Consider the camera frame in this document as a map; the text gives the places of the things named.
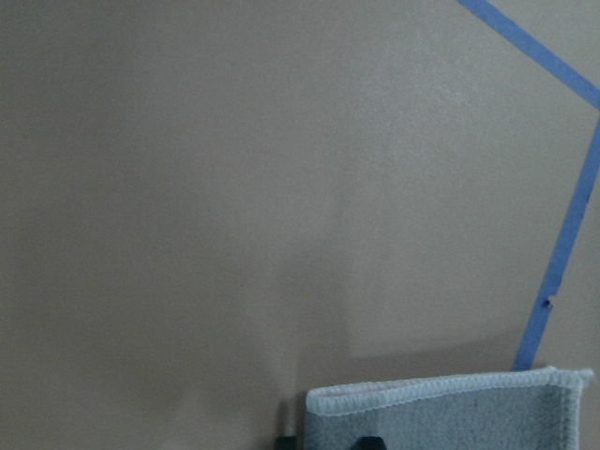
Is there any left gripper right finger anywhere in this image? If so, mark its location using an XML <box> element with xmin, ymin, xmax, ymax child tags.
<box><xmin>354</xmin><ymin>436</ymin><xmax>384</xmax><ymax>450</ymax></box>

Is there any pink towel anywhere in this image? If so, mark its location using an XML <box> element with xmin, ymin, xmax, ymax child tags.
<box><xmin>304</xmin><ymin>367</ymin><xmax>593</xmax><ymax>449</ymax></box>

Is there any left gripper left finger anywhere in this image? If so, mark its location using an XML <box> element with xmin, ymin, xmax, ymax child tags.
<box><xmin>275</xmin><ymin>436</ymin><xmax>295</xmax><ymax>450</ymax></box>

